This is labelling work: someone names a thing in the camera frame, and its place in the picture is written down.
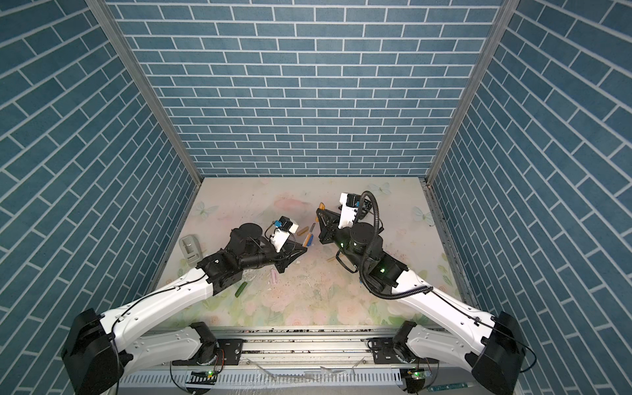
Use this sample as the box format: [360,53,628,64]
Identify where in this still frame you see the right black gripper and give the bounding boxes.
[318,206,370,273]

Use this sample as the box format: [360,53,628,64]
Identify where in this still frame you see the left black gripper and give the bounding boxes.
[239,239,309,274]

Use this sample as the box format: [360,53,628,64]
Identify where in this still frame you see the brown pen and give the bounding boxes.
[303,232,314,247]

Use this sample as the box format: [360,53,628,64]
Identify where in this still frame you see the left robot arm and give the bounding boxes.
[61,223,307,394]

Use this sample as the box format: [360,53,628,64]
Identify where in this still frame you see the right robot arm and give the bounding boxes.
[316,209,528,394]

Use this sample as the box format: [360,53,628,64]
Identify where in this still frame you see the green pen cap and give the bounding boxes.
[235,281,248,298]

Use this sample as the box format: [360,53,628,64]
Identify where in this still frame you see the black calculator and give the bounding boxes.
[357,202,372,221]

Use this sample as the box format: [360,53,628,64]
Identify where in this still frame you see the grey stapler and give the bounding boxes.
[179,235,202,267]

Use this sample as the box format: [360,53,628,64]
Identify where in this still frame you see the metal fork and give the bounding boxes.
[426,382,474,393]

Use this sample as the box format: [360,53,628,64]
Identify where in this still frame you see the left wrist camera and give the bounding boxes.
[269,216,299,253]

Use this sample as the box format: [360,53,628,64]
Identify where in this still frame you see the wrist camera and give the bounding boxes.
[269,216,299,253]
[338,193,360,229]

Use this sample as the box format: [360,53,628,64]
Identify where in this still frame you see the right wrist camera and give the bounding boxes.
[338,193,360,229]

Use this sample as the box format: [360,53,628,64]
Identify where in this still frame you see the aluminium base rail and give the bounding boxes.
[98,325,514,391]

